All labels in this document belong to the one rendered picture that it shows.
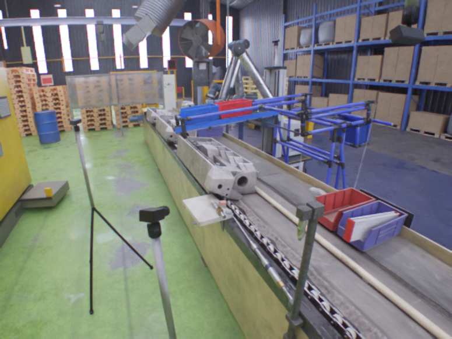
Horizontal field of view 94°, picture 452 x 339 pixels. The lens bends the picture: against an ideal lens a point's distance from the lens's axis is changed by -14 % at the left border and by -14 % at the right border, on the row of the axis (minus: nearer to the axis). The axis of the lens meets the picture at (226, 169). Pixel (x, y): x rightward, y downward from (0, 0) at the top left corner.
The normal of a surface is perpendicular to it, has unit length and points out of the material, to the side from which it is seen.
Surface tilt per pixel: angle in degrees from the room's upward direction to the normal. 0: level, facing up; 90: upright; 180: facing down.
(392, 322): 0
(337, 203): 88
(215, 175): 38
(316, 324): 0
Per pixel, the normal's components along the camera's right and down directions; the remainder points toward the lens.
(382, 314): 0.00, -0.94
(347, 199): 0.39, 0.29
